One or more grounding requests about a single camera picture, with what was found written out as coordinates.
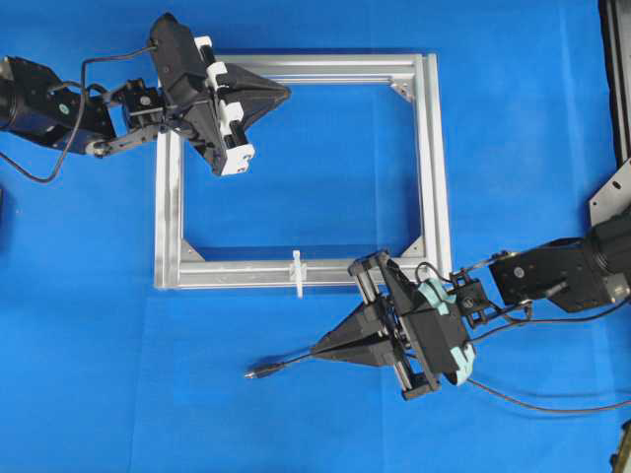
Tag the white zip tie loop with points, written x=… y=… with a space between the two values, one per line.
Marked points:
x=298 y=272

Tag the dark object bottom right corner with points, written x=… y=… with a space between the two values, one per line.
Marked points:
x=620 y=461

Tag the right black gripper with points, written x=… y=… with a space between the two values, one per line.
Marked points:
x=416 y=328

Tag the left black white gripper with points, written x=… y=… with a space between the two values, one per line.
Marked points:
x=192 y=108

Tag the black rail at right edge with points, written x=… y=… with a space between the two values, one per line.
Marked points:
x=615 y=31

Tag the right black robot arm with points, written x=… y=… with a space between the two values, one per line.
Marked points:
x=576 y=274

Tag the aluminium extrusion frame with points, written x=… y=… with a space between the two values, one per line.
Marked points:
x=414 y=76

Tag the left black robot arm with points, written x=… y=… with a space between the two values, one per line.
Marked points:
x=89 y=119

